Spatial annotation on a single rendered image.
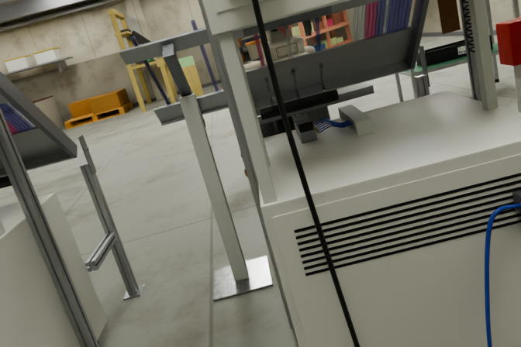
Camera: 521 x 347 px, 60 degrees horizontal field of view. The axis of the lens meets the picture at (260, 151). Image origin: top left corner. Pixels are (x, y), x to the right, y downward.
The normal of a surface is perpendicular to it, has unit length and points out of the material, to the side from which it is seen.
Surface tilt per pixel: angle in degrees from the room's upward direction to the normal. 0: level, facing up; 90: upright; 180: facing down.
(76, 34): 90
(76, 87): 90
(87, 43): 90
